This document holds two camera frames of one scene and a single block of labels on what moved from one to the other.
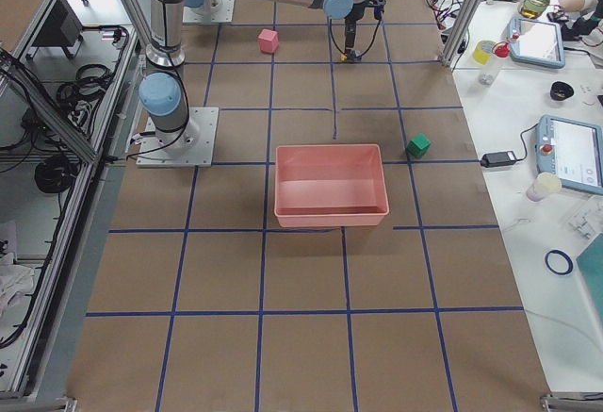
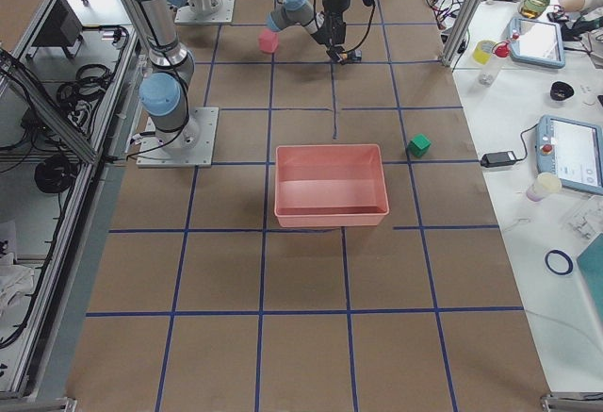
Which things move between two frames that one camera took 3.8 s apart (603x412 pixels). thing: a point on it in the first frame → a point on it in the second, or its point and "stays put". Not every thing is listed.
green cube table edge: [418, 145] stays put
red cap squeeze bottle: [492, 66] stays put
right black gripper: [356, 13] → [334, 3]
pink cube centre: [268, 41] stays put
